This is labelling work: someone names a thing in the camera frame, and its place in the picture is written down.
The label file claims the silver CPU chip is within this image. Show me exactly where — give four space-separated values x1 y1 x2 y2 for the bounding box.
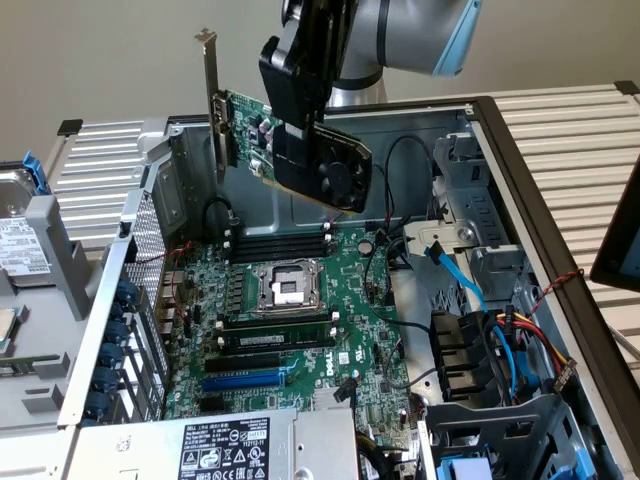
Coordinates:
0 305 29 359

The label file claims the green motherboard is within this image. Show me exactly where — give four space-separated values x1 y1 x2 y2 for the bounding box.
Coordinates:
162 225 426 454

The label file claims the metal CPU socket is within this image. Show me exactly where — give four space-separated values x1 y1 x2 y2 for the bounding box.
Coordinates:
249 258 329 318

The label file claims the silver chipset heatsink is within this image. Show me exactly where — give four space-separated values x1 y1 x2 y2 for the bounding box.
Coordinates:
312 387 354 413

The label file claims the silver optical drive bay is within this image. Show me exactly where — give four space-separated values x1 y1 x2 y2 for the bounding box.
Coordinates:
430 132 526 262

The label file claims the blue disk carrier in bay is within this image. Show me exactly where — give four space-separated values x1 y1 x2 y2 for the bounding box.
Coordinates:
434 447 601 480

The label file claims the grey parts rack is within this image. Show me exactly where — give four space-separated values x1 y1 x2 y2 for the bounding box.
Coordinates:
0 194 94 431

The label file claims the black expansion slot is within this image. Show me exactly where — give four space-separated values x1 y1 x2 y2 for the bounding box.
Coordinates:
203 352 284 374

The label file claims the black wire across motherboard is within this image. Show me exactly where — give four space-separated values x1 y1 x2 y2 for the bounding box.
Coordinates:
363 227 433 334

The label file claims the open grey PC case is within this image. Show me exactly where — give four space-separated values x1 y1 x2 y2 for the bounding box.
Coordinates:
57 94 640 480

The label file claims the black RAM slot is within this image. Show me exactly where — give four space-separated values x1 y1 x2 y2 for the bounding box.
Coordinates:
223 227 334 250
223 238 334 264
215 312 341 331

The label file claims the grey disk bay cage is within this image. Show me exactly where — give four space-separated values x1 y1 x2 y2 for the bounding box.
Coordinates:
417 392 617 480

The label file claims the blue expansion slot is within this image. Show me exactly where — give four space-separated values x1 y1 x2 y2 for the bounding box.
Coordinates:
201 367 289 394

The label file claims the green RAM stick on rack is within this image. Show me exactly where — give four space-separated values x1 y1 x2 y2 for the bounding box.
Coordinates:
0 353 61 379

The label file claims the short black wire loop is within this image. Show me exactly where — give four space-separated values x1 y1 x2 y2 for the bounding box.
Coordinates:
201 196 237 237

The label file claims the graphics card with black cooler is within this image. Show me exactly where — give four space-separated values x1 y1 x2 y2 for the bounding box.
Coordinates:
194 28 374 217

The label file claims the blue SATA wire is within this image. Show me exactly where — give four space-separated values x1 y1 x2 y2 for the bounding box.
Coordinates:
423 240 529 404

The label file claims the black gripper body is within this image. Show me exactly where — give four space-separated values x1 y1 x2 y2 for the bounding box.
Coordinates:
279 0 361 129

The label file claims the yellow red black wire bundle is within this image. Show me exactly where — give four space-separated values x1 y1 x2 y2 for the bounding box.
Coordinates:
492 307 579 396

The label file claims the dark framed screen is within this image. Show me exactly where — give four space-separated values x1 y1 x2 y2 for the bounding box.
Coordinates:
589 153 640 302

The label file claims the hard disk in blue carrier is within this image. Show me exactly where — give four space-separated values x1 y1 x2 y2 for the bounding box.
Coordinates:
0 154 54 289

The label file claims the red black twisted wire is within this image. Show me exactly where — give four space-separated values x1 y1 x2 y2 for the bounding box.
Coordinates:
528 268 585 317
133 241 194 301

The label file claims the black plastic fan shroud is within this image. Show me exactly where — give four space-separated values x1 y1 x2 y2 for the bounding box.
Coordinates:
429 309 504 404

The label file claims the silver power supply with label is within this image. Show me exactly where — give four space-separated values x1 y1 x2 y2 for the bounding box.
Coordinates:
64 407 361 480

